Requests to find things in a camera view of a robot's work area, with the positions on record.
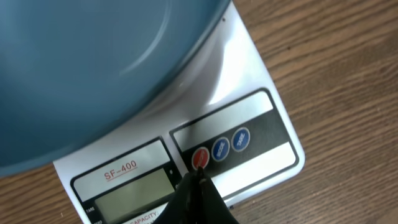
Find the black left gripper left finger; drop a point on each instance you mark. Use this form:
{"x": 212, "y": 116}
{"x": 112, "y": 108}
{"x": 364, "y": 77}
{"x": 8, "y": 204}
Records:
{"x": 181, "y": 207}

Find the white digital kitchen scale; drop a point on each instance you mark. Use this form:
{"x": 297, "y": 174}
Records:
{"x": 223, "y": 113}

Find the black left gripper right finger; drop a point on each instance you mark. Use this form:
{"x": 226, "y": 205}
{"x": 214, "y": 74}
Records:
{"x": 212, "y": 208}

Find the teal blue bowl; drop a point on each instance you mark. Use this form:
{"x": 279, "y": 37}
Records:
{"x": 72, "y": 71}

